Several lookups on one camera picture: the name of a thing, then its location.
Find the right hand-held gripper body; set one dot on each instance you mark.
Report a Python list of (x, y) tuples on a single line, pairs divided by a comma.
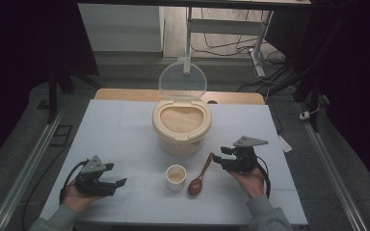
[(244, 162)]

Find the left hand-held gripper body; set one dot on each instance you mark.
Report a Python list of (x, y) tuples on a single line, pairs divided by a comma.
[(91, 186)]

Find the brown wooden spoon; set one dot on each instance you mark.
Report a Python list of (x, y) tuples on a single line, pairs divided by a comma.
[(195, 186)]

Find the cream plastic rice container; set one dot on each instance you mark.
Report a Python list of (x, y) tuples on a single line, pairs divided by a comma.
[(181, 141)]

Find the small rice portion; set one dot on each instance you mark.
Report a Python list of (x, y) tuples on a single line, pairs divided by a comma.
[(175, 176)]

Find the white cup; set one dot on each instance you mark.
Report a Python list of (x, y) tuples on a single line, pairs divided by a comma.
[(175, 186)]

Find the uncooked rice heap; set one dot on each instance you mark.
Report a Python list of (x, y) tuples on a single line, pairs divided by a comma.
[(182, 119)]

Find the person's left hand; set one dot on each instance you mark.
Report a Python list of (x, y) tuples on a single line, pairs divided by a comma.
[(75, 200)]

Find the person's right hand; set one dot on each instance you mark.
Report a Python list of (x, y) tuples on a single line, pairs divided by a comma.
[(250, 184)]

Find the white table mat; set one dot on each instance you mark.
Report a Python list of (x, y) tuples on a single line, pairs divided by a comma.
[(115, 134)]

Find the white paper tag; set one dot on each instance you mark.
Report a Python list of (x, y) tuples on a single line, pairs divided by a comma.
[(285, 143)]

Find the wooden table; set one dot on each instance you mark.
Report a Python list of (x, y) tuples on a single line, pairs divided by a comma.
[(125, 94)]

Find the white power adapter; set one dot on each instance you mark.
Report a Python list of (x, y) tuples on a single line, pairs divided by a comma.
[(304, 115)]

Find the clear round container lid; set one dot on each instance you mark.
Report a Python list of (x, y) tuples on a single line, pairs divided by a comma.
[(182, 78)]

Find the black metal stand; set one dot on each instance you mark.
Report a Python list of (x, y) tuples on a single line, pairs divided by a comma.
[(53, 96), (313, 96)]

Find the dark curtain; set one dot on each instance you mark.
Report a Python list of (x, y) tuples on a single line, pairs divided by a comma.
[(353, 80), (19, 64)]

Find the white cabinet panel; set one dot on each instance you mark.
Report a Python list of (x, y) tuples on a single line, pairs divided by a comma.
[(118, 29)]

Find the aluminium rail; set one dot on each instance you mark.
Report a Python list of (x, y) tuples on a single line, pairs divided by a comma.
[(29, 163), (330, 166)]

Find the white desk frame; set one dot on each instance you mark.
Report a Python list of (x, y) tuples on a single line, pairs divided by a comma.
[(224, 27)]

